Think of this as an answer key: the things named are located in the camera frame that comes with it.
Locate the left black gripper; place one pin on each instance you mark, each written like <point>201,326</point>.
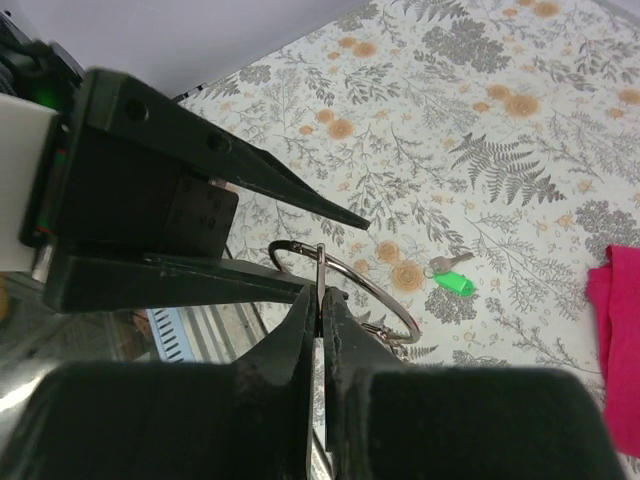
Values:
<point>138,182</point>

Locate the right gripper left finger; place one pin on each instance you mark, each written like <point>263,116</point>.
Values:
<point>249,419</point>

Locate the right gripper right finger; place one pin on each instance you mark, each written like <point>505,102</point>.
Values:
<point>386,419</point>

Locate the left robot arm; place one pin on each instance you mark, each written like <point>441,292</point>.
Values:
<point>47,75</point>

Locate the green tag key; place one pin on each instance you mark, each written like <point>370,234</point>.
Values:
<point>442,271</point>

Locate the folded magenta cloth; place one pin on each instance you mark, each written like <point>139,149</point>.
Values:
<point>613,291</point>

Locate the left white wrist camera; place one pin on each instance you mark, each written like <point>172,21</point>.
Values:
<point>26,128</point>

